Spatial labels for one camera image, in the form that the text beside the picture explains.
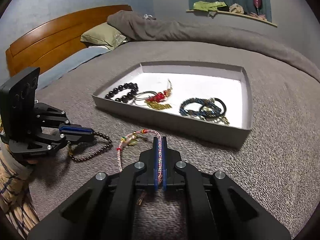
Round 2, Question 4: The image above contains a beige cloth on sill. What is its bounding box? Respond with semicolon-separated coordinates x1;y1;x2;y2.
229;3;244;15

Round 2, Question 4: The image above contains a dark blue bead bracelet bundle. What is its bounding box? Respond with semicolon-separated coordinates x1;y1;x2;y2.
179;97;223;120

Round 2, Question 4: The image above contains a small dark bead mala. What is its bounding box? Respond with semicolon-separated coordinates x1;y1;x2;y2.
67;132;113;163

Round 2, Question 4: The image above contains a grey shallow cardboard tray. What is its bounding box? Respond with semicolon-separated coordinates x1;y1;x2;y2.
92;61;253;148

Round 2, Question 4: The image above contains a large black bead bracelet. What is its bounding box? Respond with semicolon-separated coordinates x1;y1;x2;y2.
104;82;139;104

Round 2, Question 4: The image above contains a wooden headboard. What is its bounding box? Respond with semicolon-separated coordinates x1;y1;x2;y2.
5;4;132;77

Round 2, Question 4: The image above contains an olive green pillow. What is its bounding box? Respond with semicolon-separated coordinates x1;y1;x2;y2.
80;22;128;50

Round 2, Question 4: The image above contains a rolled grey duvet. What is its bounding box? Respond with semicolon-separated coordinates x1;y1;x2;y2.
107;10;319;81

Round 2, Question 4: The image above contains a pink cloth on sill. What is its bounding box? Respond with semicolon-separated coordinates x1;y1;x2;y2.
249;12;267;21

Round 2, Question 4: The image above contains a person's left sleeve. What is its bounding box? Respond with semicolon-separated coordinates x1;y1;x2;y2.
1;142;39;239

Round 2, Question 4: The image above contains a grey bedspread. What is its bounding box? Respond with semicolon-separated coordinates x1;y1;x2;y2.
29;42;319;239

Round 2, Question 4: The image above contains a green cloth on sill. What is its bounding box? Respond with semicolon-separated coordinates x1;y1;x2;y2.
193;1;228;12

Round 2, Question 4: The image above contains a wooden window sill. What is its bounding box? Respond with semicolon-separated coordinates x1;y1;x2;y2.
185;9;278;28

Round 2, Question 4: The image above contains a magenta glass ornament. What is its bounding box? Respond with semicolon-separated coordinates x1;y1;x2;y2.
253;0;262;15

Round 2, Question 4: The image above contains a gold filigree red bead necklace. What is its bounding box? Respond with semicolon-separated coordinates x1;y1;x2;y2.
145;80;174;111

